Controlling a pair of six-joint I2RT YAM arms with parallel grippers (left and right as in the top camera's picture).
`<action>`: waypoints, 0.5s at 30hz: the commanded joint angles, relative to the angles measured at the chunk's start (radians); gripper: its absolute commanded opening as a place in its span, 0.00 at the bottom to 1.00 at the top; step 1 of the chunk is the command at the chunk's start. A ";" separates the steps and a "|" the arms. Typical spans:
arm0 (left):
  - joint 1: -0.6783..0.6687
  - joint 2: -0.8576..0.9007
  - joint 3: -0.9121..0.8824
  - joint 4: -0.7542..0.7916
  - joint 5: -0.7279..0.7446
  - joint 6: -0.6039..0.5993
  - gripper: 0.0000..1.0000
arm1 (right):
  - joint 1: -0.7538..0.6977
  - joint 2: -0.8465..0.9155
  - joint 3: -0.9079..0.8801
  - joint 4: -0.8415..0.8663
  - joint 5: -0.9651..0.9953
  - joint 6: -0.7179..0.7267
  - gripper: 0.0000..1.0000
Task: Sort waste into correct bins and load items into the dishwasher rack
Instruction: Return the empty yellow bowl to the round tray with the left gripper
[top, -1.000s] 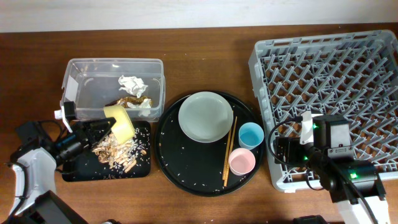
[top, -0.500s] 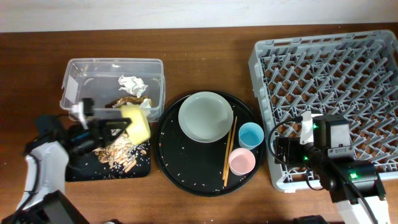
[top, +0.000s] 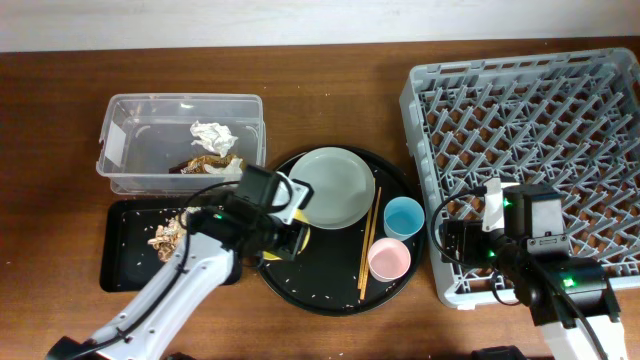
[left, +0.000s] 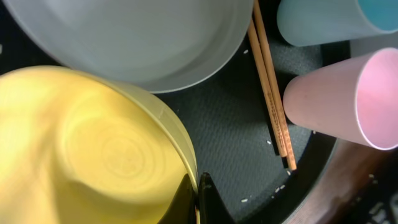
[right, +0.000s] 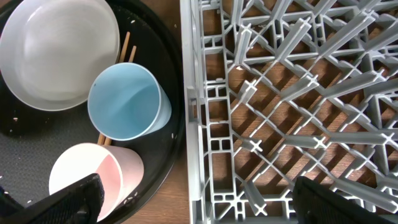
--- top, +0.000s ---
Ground yellow bowl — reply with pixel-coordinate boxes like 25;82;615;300
262;210;311;261

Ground blue cup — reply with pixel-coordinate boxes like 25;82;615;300
383;197;425;241

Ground pink cup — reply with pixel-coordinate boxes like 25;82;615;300
367;238;411;283

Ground gold foil wrapper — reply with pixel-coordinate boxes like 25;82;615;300
169;154;246;175

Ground food scraps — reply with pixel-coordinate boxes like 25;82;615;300
147;207;200;263

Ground white napkin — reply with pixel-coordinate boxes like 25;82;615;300
190;121;238;157

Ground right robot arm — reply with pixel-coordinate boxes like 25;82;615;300
429;178;628;359

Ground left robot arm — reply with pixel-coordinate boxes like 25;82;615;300
46;165;314;359

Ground grey dishwasher rack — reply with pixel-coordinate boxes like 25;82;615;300
399;48;639;290

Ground round black serving tray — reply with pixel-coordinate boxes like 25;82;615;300
254;144;427;317

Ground grey plate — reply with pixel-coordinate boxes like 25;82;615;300
289;147;375;230

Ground wooden chopstick right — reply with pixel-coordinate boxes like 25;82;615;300
359;187;382;302

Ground wooden chopstick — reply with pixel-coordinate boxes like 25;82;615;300
359;187;382;302
357;192;375;291

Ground wooden chopstick left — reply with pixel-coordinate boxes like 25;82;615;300
357;192;375;291

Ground black rectangular tray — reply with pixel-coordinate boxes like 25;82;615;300
98;197;244;293

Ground clear plastic bin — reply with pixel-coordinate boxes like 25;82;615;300
96;93;267;195

